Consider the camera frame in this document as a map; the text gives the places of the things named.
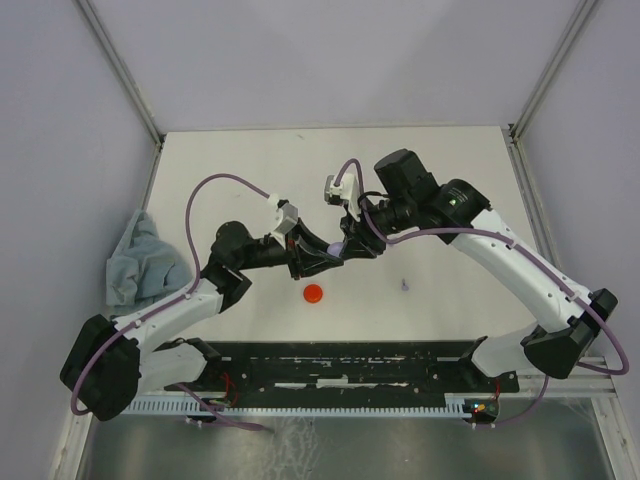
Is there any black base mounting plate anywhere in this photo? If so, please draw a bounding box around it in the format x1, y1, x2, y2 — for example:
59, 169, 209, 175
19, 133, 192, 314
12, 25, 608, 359
186, 341, 519, 394

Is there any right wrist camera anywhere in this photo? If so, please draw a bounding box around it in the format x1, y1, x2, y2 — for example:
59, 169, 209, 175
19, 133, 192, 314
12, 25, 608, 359
323, 173, 361, 221

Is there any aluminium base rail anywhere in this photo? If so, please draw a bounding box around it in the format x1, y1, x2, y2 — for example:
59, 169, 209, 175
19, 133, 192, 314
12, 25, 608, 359
514, 355, 616, 398

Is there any white slotted cable duct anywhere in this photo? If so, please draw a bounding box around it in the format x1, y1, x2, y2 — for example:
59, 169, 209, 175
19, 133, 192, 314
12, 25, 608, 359
124, 392, 476, 415

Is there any purple earbud charging case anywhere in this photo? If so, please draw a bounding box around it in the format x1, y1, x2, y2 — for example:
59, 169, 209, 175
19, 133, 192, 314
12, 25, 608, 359
326, 242, 344, 258

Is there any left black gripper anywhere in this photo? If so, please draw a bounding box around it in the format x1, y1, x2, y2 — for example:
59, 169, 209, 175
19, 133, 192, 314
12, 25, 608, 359
237, 217, 343, 280

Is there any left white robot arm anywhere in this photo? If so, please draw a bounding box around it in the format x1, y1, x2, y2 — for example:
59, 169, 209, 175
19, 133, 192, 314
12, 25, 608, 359
60, 221, 344, 421

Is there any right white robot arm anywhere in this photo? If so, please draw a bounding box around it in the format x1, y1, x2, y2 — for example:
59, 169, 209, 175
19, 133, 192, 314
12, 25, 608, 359
324, 149, 618, 391

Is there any blue-grey cloth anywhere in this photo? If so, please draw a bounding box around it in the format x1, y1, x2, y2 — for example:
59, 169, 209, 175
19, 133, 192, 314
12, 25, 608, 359
105, 209, 192, 318

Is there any aluminium frame post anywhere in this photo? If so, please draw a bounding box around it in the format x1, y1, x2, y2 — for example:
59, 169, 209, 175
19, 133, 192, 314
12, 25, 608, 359
509, 0, 601, 141
74, 0, 166, 146

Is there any red earbud charging case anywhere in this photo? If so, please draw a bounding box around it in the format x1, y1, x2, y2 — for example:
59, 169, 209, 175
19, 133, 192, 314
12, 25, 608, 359
303, 283, 324, 304

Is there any right aluminium frame post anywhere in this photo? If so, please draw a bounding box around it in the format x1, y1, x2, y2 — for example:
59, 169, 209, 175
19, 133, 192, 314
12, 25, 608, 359
509, 0, 601, 141

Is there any left aluminium frame post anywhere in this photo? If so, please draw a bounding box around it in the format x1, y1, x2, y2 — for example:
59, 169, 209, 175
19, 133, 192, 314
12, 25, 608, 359
74, 0, 166, 146

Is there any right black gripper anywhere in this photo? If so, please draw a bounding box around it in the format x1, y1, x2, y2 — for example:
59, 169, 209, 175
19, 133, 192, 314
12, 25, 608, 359
340, 194, 415, 261

